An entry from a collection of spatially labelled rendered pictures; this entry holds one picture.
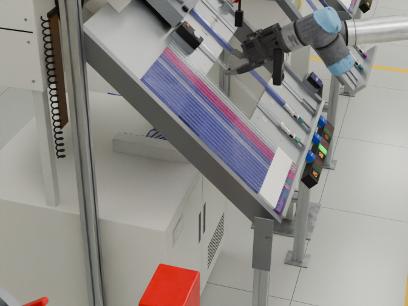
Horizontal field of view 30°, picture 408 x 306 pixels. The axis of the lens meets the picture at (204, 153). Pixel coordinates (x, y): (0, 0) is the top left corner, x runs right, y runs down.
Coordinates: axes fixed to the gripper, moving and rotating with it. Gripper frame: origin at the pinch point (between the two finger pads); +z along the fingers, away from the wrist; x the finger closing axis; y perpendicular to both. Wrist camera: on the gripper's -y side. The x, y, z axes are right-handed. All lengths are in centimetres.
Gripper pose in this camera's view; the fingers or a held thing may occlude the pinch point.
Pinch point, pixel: (230, 72)
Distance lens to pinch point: 221.8
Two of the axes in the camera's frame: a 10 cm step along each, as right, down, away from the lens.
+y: -5.1, -8.0, -3.3
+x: -2.9, 5.1, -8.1
